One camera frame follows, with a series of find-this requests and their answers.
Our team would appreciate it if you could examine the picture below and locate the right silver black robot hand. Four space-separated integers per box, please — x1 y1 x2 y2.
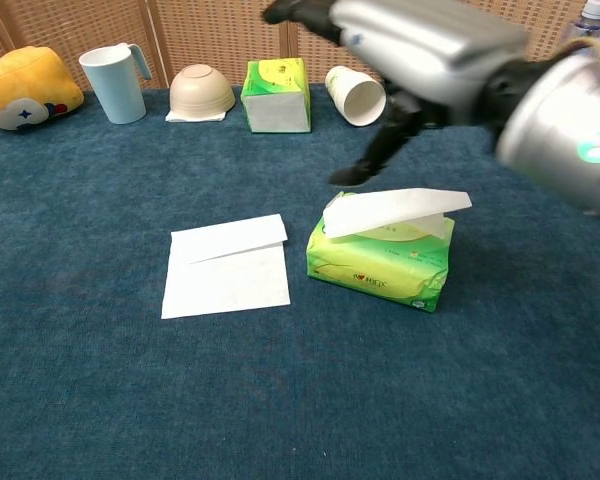
261 0 530 188

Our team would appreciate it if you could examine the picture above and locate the white tissue sheet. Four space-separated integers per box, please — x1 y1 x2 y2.
322 187 473 240
160 213 292 320

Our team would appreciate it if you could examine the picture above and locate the white paper cup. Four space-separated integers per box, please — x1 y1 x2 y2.
324 65 387 128

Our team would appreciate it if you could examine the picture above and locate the green cube tissue pack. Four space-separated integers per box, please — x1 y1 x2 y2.
240 57 313 135

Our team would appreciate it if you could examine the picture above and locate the clear plastic water bottle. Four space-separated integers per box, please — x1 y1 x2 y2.
563 0 600 44

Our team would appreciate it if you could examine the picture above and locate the woven wooden folding screen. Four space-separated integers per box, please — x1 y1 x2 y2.
0 0 600 92

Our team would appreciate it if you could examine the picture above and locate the beige upturned bowl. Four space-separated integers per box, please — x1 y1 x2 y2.
168 64 237 117

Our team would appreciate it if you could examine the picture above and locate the green flat tissue pack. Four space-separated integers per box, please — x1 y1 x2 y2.
305 189 455 315

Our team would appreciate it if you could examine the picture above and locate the white folded napkin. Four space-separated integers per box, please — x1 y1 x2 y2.
165 109 228 124

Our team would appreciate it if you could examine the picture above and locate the yellow plush toy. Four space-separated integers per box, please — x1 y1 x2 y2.
0 45 86 132

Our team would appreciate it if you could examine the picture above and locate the blue tablecloth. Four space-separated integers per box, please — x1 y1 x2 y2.
0 77 600 480

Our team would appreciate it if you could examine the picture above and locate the light blue handled cup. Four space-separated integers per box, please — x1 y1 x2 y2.
78 42 153 125

